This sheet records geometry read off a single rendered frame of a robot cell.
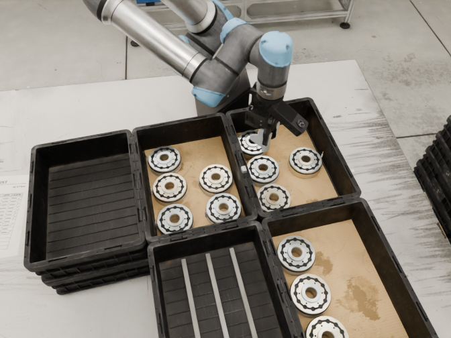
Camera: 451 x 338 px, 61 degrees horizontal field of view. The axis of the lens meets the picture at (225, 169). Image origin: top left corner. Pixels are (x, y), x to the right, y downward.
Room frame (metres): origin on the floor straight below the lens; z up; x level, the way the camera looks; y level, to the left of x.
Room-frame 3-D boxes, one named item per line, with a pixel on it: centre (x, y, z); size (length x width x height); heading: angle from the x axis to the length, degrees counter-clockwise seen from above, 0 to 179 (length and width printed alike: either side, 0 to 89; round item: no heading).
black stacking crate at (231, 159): (0.63, 0.10, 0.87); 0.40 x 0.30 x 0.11; 14
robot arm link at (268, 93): (0.71, -0.11, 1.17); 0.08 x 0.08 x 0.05
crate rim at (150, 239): (0.63, 0.10, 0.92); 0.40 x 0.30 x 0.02; 14
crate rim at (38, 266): (0.56, 0.39, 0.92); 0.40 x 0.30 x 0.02; 14
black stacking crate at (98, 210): (0.56, 0.39, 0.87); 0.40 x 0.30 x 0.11; 14
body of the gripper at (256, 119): (0.72, -0.11, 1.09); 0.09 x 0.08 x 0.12; 62
